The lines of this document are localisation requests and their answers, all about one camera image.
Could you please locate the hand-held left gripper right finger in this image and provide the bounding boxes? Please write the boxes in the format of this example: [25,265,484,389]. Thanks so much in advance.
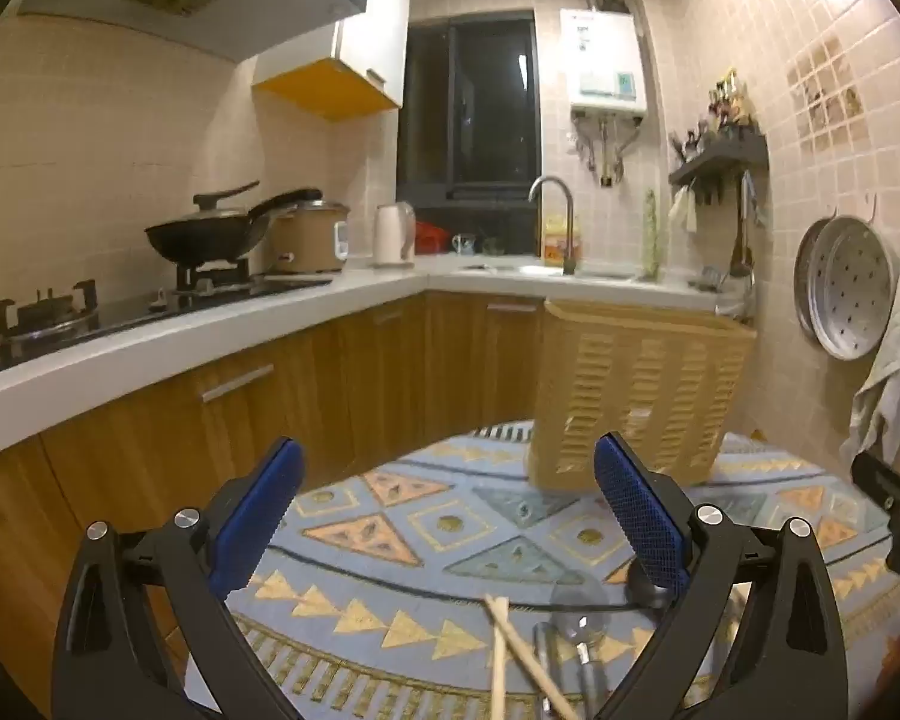
[594,433,848,720]

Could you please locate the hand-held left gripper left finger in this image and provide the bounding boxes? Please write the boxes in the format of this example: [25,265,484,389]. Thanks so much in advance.
[51,435,305,720]

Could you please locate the metal spoon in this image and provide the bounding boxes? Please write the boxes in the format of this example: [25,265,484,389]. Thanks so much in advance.
[550,585,612,720]

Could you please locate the yellow plastic utensil basket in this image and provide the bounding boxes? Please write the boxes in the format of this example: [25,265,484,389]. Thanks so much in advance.
[523,298,758,500]

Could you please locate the wooden chopstick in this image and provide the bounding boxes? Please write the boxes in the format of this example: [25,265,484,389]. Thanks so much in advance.
[484,595,582,720]
[490,597,512,720]

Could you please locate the wooden kitchen cabinets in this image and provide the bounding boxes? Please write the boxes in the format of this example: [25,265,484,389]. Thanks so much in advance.
[0,292,548,698]

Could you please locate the grey hanging towel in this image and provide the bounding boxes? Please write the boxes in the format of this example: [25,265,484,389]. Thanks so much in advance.
[840,221,900,466]

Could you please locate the patterned blue tablecloth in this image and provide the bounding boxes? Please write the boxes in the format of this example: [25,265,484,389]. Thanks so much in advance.
[184,420,900,720]

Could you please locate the white countertop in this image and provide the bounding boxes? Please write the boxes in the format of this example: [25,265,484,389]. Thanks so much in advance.
[0,255,755,470]

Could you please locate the perforated metal steamer tray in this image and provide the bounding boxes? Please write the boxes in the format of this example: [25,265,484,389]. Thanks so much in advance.
[806,216,900,361]

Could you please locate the black gas stove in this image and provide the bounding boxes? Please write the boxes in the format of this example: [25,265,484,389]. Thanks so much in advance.
[0,262,335,377]

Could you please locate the beige rice cooker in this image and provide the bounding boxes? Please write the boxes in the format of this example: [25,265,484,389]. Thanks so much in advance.
[268,200,352,275]

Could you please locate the metal sink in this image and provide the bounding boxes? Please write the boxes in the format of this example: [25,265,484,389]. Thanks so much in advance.
[457,259,638,282]

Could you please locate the hanging ladle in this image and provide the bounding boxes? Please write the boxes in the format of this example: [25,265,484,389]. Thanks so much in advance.
[729,172,755,278]

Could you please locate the black wok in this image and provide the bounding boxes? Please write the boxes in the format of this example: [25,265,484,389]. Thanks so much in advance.
[145,187,323,267]

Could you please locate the green plant sprig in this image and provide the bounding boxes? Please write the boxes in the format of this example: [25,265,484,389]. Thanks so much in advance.
[645,190,662,278]

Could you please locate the yellow bottle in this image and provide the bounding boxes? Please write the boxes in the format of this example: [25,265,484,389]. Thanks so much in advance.
[541,211,582,265]

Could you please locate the white electric kettle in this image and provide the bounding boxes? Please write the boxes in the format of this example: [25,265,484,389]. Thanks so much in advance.
[373,201,417,269]

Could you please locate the black wok lid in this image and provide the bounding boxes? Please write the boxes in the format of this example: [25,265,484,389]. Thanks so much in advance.
[161,180,261,230]

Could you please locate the hanging spatula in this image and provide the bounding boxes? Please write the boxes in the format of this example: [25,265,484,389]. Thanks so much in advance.
[742,169,770,230]

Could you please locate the metal faucet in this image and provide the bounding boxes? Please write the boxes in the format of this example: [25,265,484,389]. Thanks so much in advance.
[529,175,580,276]

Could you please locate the white hanging cloth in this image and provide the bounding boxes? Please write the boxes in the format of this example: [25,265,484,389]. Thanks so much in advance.
[669,186,698,235]

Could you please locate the water heater pipes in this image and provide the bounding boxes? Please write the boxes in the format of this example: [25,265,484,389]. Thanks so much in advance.
[570,116,646,188]

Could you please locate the row of condiment bottles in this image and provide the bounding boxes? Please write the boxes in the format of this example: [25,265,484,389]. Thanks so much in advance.
[709,67,755,136]

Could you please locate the dark window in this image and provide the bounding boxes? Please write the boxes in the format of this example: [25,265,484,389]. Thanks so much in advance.
[396,11,541,256]

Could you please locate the white water heater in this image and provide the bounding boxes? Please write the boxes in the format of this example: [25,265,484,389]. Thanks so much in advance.
[559,7,650,121]

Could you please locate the range hood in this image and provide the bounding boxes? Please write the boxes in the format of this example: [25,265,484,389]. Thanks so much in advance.
[15,0,368,65]

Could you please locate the black wall shelf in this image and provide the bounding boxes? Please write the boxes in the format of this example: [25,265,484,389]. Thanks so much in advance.
[667,133,768,207]

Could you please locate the white wall cabinet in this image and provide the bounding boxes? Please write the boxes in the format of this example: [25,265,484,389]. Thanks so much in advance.
[251,0,411,122]

